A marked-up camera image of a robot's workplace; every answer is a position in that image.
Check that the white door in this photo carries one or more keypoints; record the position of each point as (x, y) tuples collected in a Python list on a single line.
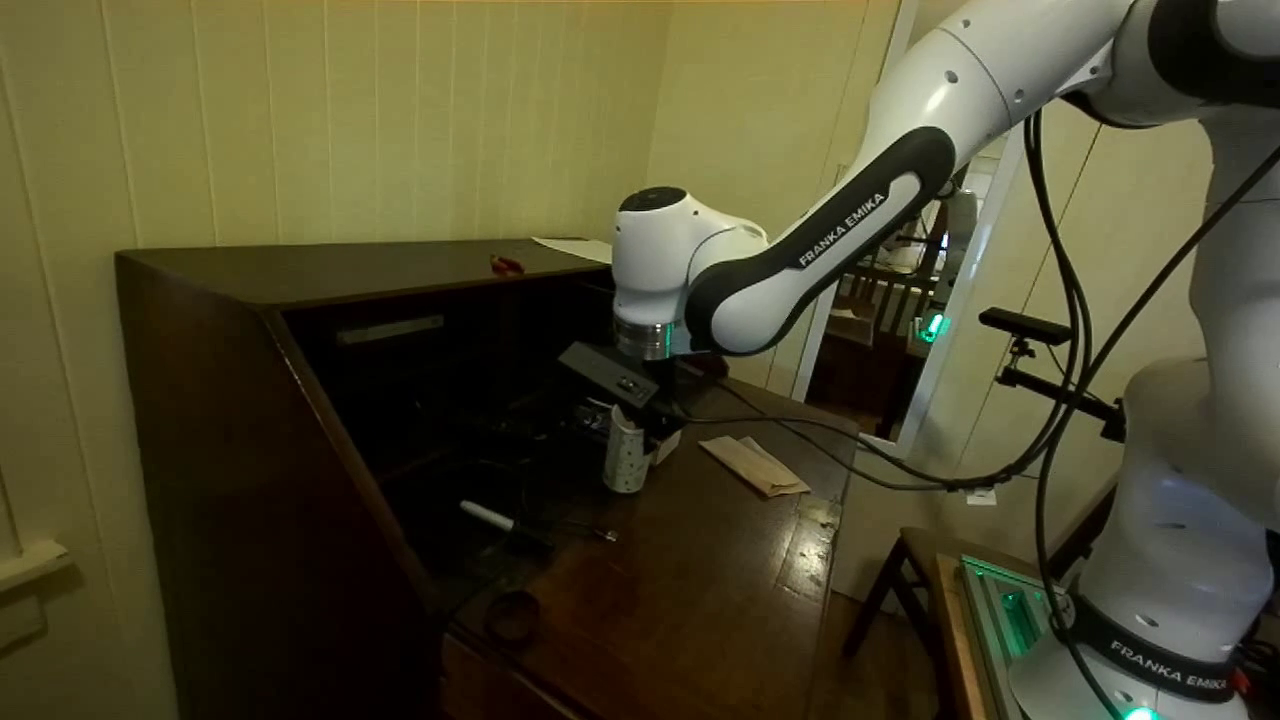
[(746, 122)]

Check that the dark wooden secretary desk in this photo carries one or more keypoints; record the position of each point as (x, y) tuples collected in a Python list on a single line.
[(666, 603)]

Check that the small red object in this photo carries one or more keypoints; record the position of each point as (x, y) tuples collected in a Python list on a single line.
[(504, 265)]

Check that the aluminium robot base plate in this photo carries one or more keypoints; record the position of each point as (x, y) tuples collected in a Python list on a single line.
[(994, 625)]

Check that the red base clip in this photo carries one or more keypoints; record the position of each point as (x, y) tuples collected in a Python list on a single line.
[(1241, 680)]

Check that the white marker pen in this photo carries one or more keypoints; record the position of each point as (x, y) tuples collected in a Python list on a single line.
[(485, 519)]

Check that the white paper sheet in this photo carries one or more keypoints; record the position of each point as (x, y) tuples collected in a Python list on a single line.
[(574, 250)]

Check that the dotted white paper cup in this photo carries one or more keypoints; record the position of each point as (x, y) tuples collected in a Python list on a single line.
[(625, 460)]

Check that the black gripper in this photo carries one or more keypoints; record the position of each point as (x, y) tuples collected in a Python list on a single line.
[(674, 390)]

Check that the wooden slatted chair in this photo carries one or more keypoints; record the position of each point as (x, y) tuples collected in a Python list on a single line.
[(872, 347)]

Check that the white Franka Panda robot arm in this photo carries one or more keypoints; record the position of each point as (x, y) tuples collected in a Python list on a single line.
[(825, 243)]

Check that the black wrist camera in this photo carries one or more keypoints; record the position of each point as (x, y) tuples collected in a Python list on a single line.
[(605, 368)]

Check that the black camera on stand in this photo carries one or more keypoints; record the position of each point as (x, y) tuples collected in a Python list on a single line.
[(1055, 387)]

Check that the light wooden robot table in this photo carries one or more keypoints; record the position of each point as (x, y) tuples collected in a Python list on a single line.
[(904, 554)]

